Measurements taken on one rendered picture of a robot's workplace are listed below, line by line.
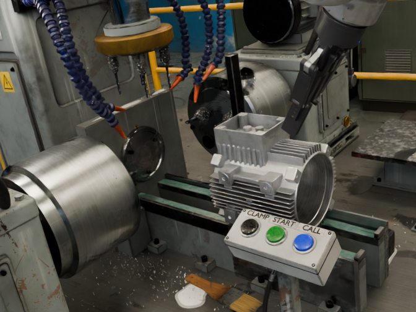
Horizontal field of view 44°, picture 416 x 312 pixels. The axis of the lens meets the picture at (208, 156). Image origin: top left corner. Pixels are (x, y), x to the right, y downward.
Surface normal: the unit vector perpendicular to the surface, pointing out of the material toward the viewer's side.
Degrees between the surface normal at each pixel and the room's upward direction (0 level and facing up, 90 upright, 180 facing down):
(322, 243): 24
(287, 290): 90
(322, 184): 69
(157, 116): 90
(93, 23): 90
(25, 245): 89
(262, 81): 43
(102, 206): 77
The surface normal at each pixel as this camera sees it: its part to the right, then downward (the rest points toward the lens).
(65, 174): 0.32, -0.65
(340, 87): 0.76, 0.14
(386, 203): -0.14, -0.91
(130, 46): 0.00, 0.39
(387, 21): -0.57, 0.40
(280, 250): -0.39, -0.67
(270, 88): 0.57, -0.36
